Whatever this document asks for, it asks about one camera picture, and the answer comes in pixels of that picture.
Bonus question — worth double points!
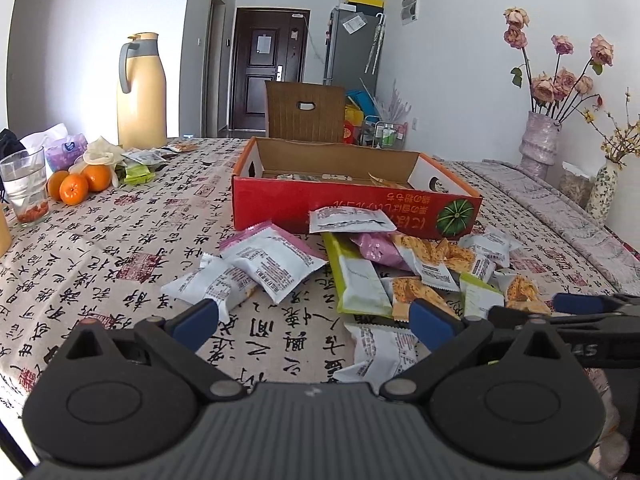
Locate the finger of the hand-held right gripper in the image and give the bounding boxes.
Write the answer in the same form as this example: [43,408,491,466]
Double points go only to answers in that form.
[552,292,640,317]
[487,305,568,333]

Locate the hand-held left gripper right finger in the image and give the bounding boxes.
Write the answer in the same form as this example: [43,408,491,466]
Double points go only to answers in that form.
[381,299,583,403]

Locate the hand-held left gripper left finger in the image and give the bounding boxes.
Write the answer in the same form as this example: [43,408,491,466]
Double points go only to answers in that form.
[55,299,248,403]

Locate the small orange snack packet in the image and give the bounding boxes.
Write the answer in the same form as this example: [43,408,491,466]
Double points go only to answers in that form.
[385,276,463,322]
[500,274,553,317]

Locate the white packet orange corner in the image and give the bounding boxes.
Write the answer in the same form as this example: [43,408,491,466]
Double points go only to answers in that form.
[160,254,258,323]

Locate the short green white packet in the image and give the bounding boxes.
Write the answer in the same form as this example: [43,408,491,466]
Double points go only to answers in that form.
[459,272,506,320]

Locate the white packet red print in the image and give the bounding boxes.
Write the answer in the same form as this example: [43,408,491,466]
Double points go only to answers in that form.
[334,322,420,385]

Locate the plain white snack packet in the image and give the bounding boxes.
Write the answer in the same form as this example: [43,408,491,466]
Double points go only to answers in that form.
[457,232,521,268]

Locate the long green-edged white packet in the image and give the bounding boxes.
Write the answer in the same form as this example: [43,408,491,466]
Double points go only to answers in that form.
[320,232,393,317]

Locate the pink snack packet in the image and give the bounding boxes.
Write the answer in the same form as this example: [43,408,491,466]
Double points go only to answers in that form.
[350,232,416,272]

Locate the large white pink-edged packet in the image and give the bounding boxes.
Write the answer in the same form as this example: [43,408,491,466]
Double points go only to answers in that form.
[218,221,328,305]

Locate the white grey printed packet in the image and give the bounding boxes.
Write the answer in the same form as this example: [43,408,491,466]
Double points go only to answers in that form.
[308,206,397,235]

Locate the red cardboard box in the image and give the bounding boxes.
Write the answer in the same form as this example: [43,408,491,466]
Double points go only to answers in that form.
[231,136,483,241]

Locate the grey patterned cloth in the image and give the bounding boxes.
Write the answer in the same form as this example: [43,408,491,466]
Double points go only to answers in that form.
[452,159,640,293]

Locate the floral ceramic vase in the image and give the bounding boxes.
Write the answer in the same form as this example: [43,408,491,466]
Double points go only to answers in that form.
[586,157,621,226]

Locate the clear food jar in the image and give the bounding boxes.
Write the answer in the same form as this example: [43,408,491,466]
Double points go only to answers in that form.
[559,161,596,208]

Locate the lime green snack packet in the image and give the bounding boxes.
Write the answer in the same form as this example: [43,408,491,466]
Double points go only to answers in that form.
[122,164,155,186]

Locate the pink wrapped vase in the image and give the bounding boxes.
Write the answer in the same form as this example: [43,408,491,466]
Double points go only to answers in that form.
[518,111,560,181]

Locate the cream crumpled bag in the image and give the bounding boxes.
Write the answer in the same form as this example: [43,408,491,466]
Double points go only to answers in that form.
[70,136,126,176]

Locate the purple tissue pack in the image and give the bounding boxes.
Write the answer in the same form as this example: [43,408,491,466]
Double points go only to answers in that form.
[45,133,88,173]

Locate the drinking glass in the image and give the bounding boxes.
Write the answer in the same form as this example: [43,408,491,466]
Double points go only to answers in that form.
[0,147,51,225]

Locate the dried pink roses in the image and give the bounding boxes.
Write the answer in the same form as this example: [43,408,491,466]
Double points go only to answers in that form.
[502,7,616,123]

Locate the bundle of white sticks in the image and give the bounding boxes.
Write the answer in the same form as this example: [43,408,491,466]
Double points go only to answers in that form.
[377,80,413,121]

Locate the wooden chair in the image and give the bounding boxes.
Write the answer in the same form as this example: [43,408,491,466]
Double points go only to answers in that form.
[264,81,347,143]

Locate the yellow thermos jug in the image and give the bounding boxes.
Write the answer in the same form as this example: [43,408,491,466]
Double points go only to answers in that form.
[116,32,168,150]

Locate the white plastic bag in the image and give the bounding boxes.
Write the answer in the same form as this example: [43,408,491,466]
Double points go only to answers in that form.
[19,123,68,153]

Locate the dark brown door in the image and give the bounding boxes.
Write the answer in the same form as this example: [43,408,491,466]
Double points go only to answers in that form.
[229,6,311,136]

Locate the black bag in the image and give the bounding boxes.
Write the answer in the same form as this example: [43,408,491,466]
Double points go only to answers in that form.
[0,129,27,161]

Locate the grey refrigerator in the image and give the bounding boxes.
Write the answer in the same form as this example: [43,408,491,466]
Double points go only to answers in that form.
[322,6,386,88]

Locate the white folded umbrella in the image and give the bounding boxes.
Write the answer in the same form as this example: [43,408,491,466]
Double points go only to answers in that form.
[365,12,386,75]

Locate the wire trolley rack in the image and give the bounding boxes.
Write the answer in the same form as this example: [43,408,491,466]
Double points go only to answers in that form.
[361,116,407,150]

